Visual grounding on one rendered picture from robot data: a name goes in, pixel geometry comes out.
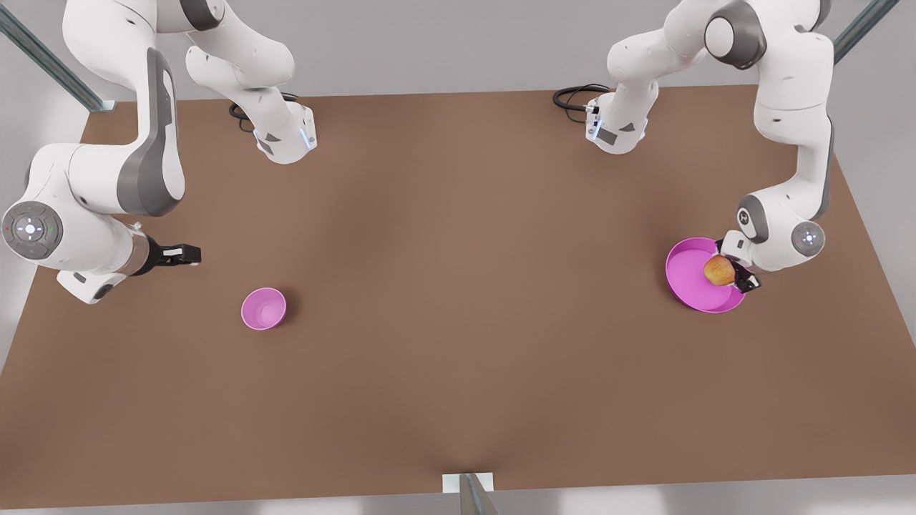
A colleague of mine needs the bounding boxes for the yellow-red apple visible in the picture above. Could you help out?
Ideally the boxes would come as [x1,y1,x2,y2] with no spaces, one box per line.
[703,255,737,287]

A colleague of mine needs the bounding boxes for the pink plate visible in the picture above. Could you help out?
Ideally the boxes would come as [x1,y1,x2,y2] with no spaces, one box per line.
[666,237,747,314]

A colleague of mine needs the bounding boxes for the pink bowl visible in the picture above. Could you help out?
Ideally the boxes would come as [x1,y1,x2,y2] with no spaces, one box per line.
[241,288,287,331]

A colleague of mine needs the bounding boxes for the black cable loop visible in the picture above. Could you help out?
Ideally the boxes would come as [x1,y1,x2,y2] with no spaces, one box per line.
[552,84,615,124]
[228,92,299,134]

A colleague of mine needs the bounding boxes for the silver frame post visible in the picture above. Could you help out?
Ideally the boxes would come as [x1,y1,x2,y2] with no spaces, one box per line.
[0,6,117,114]
[442,472,500,515]
[832,0,901,65]

